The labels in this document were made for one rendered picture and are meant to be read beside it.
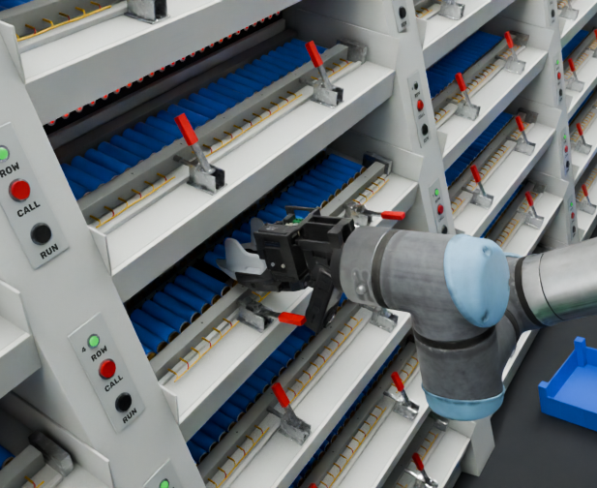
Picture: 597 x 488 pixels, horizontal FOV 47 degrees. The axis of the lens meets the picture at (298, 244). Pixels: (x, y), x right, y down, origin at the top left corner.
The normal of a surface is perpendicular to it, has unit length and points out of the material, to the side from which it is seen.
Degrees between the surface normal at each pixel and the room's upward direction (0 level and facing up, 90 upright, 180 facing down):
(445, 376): 88
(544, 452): 0
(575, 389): 0
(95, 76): 112
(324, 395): 22
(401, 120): 90
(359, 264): 55
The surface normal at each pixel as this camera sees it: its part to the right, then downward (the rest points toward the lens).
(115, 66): 0.83, 0.39
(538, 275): -0.74, -0.31
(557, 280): -0.71, -0.04
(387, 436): 0.05, -0.77
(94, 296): 0.79, 0.07
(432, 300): -0.55, 0.51
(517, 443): -0.26, -0.86
